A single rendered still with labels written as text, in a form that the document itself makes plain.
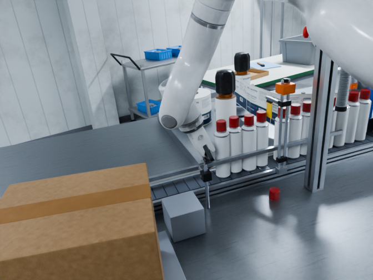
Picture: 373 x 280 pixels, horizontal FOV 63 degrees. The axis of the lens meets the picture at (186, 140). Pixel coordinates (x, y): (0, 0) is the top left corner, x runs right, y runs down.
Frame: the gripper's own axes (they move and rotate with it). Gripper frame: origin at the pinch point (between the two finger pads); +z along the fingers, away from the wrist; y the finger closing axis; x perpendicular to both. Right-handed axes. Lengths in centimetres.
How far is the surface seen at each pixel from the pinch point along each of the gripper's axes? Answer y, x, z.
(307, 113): -1.2, -39.2, 3.0
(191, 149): 23.6, 0.7, 6.5
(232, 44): 358, -172, 82
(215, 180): -2.8, 1.5, 6.2
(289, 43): 171, -148, 49
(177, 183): 1.4, 13.1, 2.0
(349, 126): -2, -55, 18
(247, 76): 56, -47, 5
